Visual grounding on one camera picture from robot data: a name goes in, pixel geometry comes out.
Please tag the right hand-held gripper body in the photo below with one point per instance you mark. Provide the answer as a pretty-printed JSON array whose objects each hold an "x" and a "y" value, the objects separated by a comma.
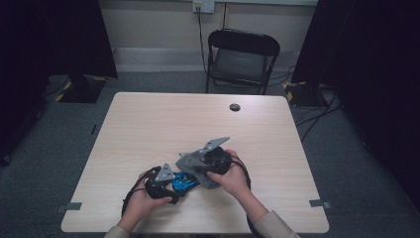
[{"x": 218, "y": 162}]

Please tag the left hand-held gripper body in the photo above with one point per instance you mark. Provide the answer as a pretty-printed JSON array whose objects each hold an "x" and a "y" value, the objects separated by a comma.
[{"x": 158, "y": 188}]

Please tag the blue toy car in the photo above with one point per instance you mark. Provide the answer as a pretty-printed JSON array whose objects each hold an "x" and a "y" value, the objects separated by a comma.
[{"x": 183, "y": 181}]

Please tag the grey towel cloth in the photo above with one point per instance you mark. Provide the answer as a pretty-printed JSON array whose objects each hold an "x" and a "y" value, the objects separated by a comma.
[{"x": 191, "y": 165}]

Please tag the person's right hand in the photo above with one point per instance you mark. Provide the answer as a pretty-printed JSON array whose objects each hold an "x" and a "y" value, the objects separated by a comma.
[{"x": 236, "y": 180}]

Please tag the person's left hand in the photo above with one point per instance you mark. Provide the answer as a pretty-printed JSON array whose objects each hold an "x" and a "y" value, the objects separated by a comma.
[{"x": 138, "y": 206}]

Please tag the grey tape strip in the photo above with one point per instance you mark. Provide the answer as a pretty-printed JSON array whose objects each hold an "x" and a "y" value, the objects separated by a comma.
[
  {"x": 318, "y": 203},
  {"x": 71, "y": 206}
]

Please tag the black folding chair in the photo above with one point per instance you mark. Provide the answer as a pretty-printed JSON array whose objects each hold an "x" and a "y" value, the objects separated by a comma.
[{"x": 241, "y": 62}]

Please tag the black stand base yellow stripes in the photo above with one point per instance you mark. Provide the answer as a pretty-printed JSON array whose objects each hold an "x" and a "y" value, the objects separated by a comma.
[
  {"x": 303, "y": 94},
  {"x": 82, "y": 91}
]

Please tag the black curtain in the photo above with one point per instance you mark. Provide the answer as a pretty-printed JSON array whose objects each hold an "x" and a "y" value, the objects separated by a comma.
[
  {"x": 373, "y": 66},
  {"x": 39, "y": 49}
]

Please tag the white wall socket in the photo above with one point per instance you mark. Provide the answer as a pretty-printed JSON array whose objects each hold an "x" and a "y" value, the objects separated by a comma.
[{"x": 204, "y": 6}]

